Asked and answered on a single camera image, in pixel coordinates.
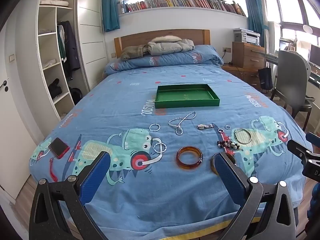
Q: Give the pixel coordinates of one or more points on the white printer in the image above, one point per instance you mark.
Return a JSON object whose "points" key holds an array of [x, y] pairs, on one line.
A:
{"points": [[246, 36]]}

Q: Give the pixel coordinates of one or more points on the red smartphone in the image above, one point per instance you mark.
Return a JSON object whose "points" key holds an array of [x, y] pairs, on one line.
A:
{"points": [[58, 148]]}

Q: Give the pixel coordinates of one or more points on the wooden headboard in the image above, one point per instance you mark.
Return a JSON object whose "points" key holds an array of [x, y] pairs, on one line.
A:
{"points": [[135, 40]]}

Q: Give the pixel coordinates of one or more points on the grey chair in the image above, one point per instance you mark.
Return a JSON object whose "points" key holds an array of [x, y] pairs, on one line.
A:
{"points": [[291, 80]]}

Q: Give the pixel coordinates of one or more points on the black folded clothes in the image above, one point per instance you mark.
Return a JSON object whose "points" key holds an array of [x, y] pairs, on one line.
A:
{"points": [[54, 87]]}

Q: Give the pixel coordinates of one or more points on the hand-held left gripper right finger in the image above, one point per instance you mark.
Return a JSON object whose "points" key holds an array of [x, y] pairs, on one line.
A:
{"points": [[228, 178]]}

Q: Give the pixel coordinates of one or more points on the round white lamp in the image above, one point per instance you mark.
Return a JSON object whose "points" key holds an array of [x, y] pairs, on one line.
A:
{"points": [[307, 29]]}

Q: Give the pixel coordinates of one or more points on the white wardrobe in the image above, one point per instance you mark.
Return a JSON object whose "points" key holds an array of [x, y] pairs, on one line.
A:
{"points": [[91, 37]]}

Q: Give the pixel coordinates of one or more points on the desk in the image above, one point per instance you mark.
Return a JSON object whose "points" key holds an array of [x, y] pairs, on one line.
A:
{"points": [[316, 76]]}

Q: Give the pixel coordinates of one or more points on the row of books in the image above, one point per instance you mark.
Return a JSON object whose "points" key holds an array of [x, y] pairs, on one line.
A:
{"points": [[185, 3]]}

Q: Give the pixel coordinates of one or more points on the white door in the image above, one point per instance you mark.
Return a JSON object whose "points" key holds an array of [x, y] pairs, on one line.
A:
{"points": [[15, 130]]}

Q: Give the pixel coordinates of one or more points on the folded blue printed duvet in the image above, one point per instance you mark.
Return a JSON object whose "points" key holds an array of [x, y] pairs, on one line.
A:
{"points": [[165, 61]]}

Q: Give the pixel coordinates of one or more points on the dark hanging jacket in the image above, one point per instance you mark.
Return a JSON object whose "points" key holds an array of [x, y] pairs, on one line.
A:
{"points": [[72, 52]]}

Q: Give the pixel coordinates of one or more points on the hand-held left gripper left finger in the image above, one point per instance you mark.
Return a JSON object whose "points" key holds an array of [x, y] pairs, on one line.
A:
{"points": [[96, 178]]}

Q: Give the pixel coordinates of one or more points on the amber bangle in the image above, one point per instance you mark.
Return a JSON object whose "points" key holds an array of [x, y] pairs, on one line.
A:
{"points": [[213, 167], [188, 163]]}

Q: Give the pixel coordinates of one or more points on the olive green garment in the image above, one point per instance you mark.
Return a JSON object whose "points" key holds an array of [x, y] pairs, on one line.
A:
{"points": [[132, 52]]}

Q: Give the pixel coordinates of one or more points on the wall light switch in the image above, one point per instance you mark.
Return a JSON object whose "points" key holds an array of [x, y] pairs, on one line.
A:
{"points": [[12, 58]]}

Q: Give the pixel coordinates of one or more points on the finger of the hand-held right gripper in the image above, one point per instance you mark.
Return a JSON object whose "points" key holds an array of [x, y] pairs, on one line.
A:
{"points": [[313, 137], [301, 150]]}

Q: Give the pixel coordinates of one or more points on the white and green hanging garment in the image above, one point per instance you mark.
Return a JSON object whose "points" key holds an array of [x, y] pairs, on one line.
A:
{"points": [[60, 45]]}

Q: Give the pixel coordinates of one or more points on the folded light clothes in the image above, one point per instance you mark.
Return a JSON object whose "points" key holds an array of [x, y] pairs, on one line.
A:
{"points": [[50, 63]]}

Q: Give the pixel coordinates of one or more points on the green tray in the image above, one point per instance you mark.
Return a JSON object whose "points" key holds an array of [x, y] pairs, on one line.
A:
{"points": [[186, 96]]}

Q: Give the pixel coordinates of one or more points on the bay window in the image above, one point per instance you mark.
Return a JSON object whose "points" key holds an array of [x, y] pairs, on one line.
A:
{"points": [[292, 12]]}

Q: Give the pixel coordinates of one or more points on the blue printed bedsheet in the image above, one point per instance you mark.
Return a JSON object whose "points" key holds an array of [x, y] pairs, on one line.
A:
{"points": [[150, 192]]}

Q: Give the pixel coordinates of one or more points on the teal curtain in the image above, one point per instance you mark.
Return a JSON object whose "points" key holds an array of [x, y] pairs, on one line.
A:
{"points": [[255, 15], [110, 10]]}

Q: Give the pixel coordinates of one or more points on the wooden drawer cabinet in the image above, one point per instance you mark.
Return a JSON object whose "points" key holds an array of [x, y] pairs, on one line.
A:
{"points": [[247, 55]]}

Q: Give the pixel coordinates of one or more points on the black tote bag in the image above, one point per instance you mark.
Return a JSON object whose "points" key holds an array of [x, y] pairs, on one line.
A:
{"points": [[265, 78]]}

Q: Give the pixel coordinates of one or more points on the computer monitor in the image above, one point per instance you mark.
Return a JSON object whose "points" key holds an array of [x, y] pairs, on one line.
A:
{"points": [[315, 53]]}

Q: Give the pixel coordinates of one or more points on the black bag in wardrobe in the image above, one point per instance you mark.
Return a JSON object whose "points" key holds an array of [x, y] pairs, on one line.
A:
{"points": [[75, 96]]}

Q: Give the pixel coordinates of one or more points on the person's right forearm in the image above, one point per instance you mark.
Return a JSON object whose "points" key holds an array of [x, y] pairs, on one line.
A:
{"points": [[315, 205]]}

